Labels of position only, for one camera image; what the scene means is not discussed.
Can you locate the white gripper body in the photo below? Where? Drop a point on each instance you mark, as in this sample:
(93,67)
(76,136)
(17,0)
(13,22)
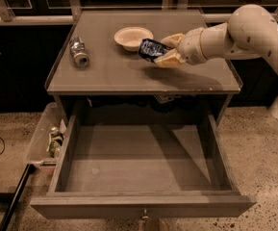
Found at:
(192,46)

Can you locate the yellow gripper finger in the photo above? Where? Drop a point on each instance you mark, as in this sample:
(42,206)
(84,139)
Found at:
(170,59)
(173,40)

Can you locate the blue pepsi can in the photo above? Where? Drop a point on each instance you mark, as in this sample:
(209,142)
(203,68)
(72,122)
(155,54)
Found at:
(150,50)

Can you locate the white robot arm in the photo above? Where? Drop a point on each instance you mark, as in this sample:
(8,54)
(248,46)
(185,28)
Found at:
(250,32)

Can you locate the grey cabinet counter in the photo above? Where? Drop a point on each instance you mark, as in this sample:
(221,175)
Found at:
(115,71)

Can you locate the crushed silver can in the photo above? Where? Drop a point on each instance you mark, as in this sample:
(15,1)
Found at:
(78,52)

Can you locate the open grey top drawer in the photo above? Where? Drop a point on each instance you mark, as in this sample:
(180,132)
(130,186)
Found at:
(119,160)

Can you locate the green crushed can in bin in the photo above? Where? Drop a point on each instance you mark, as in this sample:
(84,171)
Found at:
(55,142)

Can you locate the white paper bowl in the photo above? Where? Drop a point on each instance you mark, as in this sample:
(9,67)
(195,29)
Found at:
(130,38)

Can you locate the clear plastic bin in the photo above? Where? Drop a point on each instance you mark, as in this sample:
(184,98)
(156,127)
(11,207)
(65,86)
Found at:
(37,154)

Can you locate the metal drawer handle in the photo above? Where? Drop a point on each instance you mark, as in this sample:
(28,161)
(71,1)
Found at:
(144,215)

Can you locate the black floor rail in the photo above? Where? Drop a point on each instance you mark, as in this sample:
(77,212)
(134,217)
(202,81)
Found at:
(29,169)

